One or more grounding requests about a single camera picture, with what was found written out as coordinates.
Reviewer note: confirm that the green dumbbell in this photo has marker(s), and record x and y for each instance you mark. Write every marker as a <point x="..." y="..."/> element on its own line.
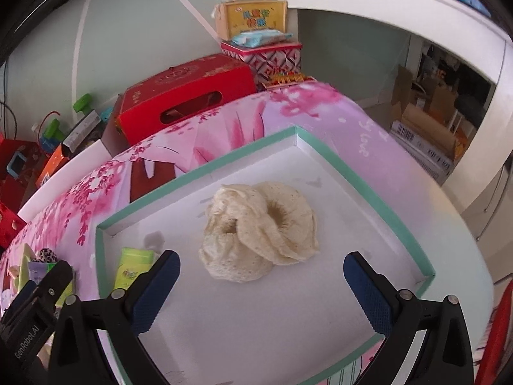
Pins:
<point x="53" y="133"/>
<point x="83" y="104"/>

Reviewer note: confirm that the white shelf unit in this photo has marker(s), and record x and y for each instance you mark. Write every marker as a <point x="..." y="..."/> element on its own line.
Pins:
<point x="476" y="40"/>

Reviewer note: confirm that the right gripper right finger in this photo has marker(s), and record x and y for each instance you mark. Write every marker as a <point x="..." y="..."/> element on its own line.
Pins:
<point x="445" y="355"/>

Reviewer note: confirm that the orange flat box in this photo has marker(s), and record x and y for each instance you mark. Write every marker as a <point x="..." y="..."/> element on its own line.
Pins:
<point x="57" y="160"/>

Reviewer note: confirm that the red white patterned box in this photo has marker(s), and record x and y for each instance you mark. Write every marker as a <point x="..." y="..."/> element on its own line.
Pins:
<point x="267" y="61"/>

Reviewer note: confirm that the purple baby wipes pack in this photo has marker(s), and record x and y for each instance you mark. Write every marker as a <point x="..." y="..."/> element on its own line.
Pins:
<point x="37" y="270"/>

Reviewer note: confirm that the cream lace scrunchie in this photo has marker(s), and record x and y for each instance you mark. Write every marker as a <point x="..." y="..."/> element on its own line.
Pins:
<point x="253" y="228"/>

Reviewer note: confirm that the white foam board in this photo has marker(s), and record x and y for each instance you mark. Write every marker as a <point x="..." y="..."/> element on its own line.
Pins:
<point x="85" y="162"/>

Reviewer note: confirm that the black white leopard scrunchie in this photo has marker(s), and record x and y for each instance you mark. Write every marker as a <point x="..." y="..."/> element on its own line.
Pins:
<point x="46" y="255"/>

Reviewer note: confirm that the green tissue pack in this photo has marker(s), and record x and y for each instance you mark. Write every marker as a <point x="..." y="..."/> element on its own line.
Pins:
<point x="132" y="263"/>

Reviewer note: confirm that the blue wipes packet on box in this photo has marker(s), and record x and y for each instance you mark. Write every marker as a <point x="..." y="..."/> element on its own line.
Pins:
<point x="257" y="38"/>

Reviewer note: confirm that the light green cloth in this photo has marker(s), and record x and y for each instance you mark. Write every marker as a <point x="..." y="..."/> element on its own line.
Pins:
<point x="28" y="255"/>

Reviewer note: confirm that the green dumbbell right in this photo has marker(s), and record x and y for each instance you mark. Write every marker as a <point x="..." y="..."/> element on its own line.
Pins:
<point x="83" y="104"/>

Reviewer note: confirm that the pink cartoon bed sheet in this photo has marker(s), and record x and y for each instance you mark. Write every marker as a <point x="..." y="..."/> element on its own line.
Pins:
<point x="69" y="224"/>

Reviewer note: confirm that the large red gift box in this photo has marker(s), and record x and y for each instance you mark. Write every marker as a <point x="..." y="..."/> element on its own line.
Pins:
<point x="180" y="92"/>

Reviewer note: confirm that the red open gift box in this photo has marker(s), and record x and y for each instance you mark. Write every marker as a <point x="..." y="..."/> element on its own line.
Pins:
<point x="20" y="161"/>

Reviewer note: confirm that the yellow carry box with handle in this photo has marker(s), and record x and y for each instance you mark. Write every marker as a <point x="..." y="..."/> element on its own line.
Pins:
<point x="233" y="17"/>

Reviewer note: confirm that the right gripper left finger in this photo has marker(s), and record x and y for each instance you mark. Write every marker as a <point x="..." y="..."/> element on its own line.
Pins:
<point x="77" y="355"/>

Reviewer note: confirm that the teal rimmed white tray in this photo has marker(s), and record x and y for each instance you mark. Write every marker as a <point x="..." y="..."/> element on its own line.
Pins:
<point x="299" y="324"/>

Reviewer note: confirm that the green dumbbell left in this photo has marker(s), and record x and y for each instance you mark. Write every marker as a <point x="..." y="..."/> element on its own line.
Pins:
<point x="53" y="133"/>

